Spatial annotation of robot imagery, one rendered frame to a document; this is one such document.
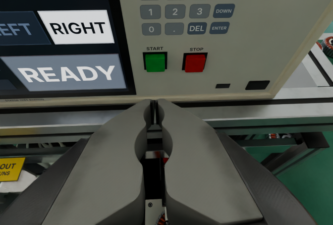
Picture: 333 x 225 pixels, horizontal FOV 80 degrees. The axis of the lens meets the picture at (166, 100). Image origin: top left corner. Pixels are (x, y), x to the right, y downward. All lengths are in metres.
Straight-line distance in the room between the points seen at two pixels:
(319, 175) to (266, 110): 0.48
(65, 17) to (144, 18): 0.06
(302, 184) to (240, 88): 0.48
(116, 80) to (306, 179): 0.60
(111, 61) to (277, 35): 0.15
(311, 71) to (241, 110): 0.13
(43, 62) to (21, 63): 0.02
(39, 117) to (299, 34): 0.28
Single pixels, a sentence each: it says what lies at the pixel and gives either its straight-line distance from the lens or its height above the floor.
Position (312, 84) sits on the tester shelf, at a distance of 0.33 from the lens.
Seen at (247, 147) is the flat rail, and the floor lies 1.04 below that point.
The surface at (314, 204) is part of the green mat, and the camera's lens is 0.69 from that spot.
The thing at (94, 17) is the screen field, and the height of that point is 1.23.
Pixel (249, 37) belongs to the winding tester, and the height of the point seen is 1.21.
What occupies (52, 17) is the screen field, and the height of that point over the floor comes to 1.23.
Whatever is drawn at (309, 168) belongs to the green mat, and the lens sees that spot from 0.72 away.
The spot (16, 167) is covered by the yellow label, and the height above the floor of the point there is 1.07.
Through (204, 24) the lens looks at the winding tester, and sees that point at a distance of 0.18.
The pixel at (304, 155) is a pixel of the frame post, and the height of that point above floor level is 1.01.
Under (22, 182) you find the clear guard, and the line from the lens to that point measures 0.31.
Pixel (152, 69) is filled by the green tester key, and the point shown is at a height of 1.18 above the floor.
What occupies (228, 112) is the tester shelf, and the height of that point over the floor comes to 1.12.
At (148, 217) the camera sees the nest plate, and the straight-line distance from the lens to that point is 0.54.
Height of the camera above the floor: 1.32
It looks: 54 degrees down
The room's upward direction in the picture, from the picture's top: 1 degrees clockwise
